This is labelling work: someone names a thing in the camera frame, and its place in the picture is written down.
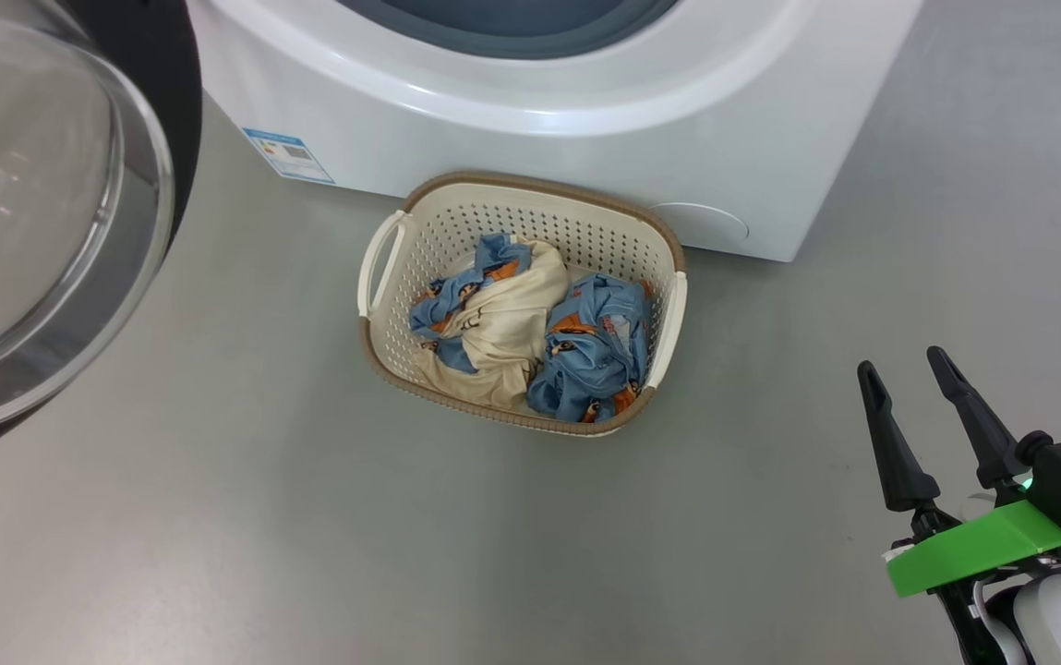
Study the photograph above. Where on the white front-load washing machine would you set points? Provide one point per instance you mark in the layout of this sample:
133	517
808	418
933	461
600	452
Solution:
585	139

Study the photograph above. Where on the cream perforated laundry basket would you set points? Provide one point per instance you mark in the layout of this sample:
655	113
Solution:
456	212

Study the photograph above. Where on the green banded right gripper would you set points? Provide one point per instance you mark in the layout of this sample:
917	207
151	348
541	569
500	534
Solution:
992	550

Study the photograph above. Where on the blue patterned garment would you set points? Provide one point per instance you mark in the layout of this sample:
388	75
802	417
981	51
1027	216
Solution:
590	360

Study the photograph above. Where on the blue energy label sticker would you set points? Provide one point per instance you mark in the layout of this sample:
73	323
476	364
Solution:
288	155

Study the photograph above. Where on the round drain filter cover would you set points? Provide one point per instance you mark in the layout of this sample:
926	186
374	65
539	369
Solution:
701	226

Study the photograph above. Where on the dark round glass washer door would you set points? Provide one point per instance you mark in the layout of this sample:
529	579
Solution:
31	203

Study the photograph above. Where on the cream garment with blue part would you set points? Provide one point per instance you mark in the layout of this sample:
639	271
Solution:
502	323

